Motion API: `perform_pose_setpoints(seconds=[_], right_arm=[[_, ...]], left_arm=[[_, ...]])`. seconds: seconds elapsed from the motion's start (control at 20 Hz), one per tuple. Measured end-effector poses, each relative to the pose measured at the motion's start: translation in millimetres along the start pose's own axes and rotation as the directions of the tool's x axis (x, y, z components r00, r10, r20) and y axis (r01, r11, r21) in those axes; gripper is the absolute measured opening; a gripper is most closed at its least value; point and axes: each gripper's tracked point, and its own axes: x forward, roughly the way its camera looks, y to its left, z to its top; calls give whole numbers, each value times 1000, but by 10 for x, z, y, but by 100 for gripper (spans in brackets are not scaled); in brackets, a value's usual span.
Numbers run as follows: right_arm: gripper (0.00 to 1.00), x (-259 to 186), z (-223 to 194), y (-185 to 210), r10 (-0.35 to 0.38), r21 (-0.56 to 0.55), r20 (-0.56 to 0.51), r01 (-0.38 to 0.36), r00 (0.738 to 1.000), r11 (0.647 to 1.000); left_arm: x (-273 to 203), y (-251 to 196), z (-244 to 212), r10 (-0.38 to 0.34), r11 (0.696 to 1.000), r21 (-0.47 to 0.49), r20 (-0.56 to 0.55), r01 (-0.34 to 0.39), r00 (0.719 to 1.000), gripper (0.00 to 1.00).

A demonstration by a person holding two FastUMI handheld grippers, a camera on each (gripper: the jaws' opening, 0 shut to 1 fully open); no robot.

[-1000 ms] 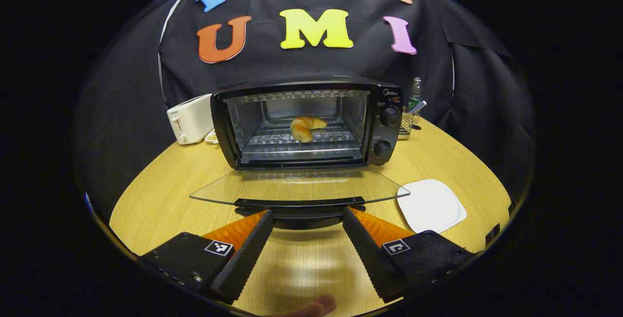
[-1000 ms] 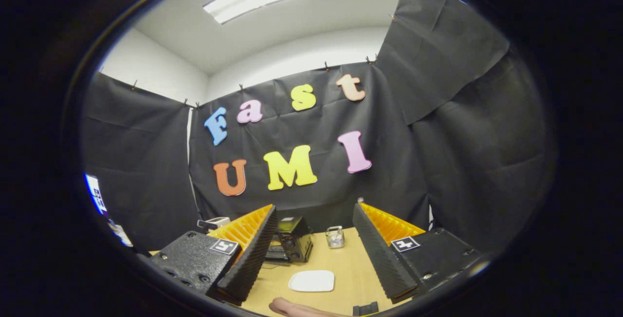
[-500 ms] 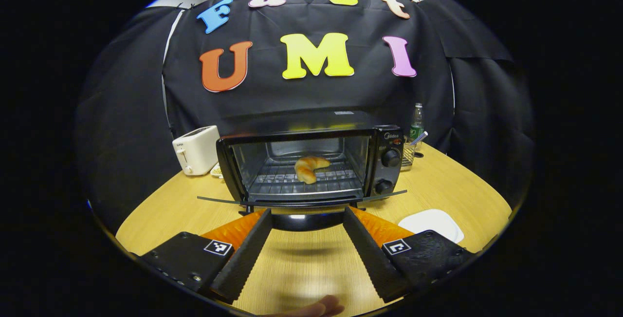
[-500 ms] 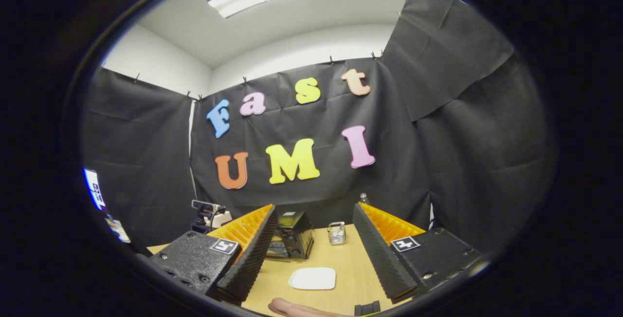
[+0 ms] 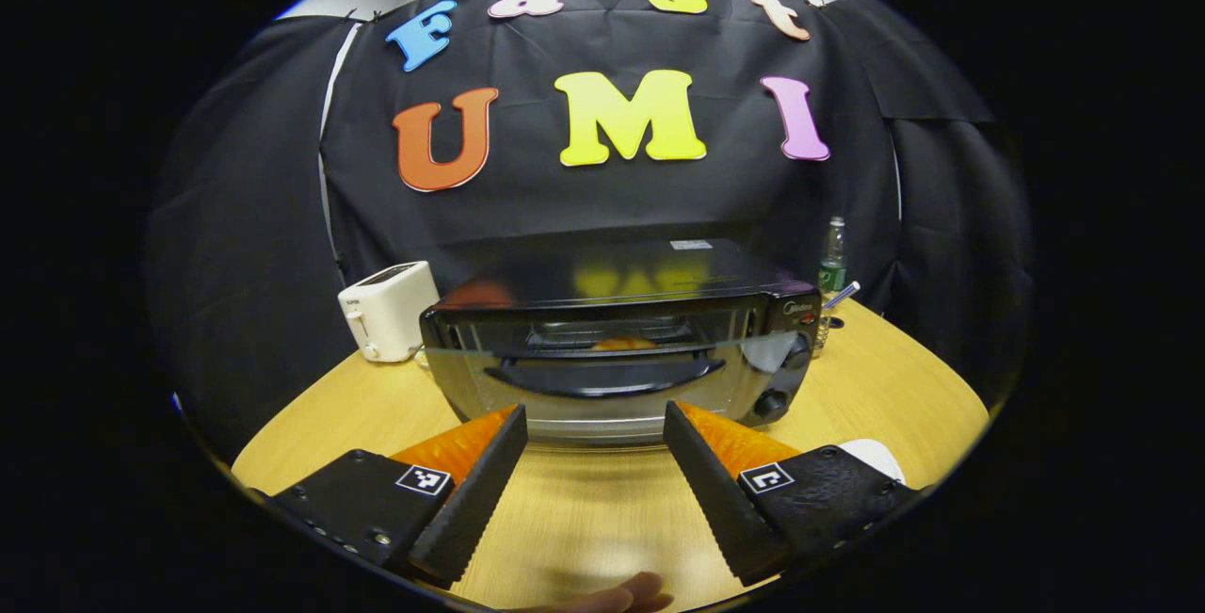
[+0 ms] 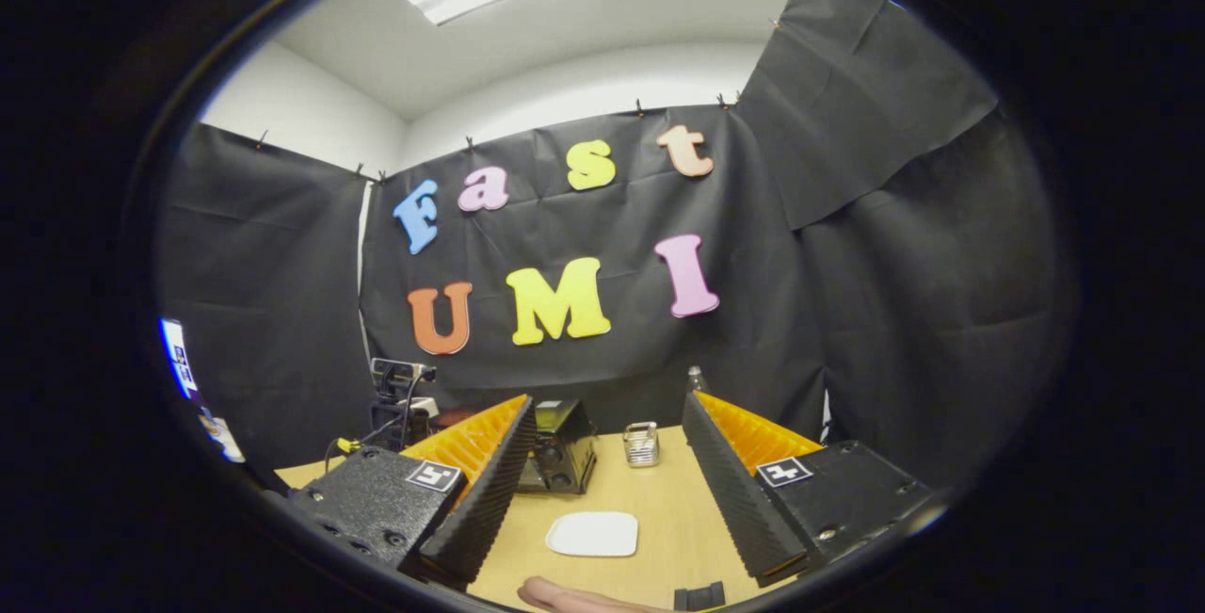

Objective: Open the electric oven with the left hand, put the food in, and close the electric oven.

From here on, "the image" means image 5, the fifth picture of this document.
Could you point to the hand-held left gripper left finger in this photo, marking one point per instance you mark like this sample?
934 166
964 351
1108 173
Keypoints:
475 500

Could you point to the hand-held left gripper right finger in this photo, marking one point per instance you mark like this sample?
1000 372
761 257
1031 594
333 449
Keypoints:
720 500

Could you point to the golden croissant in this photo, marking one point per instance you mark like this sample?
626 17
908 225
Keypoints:
621 345

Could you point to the black electric oven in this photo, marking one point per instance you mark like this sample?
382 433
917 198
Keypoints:
565 283

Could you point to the metal oven rack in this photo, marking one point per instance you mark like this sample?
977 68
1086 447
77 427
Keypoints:
565 338

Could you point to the white square plate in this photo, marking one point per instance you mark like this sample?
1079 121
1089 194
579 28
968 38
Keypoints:
880 458

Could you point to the white toaster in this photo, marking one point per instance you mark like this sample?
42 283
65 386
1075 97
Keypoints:
391 312

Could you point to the clear bottle with green label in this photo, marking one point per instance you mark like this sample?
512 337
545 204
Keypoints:
832 260

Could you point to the black backdrop cloth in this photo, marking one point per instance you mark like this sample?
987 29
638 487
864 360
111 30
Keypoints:
235 217

